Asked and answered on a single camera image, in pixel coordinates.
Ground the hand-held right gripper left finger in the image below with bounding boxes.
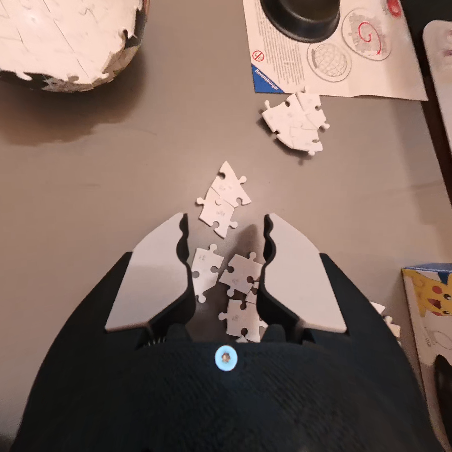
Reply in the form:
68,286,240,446
105,213,197,334

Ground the pile of puzzle pieces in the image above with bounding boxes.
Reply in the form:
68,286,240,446
191,161,269,343

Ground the small heap of puzzle pieces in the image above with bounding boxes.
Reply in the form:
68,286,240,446
369,302,402,345

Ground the puzzle box with yellow character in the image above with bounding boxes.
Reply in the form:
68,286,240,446
401,263,452,424

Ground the black round stand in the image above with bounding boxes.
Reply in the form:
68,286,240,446
259,0,341,34

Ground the printed instruction sheet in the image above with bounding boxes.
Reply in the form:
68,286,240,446
243,0,429,101

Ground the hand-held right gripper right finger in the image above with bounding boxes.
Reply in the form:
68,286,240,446
257,213,348,334

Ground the partly built white puzzle ball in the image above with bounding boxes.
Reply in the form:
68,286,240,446
0,0,148,93

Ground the pale flat plastic object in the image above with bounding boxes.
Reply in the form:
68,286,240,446
423,19,452,152

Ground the curved joined white puzzle section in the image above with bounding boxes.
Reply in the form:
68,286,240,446
261,86,331,156

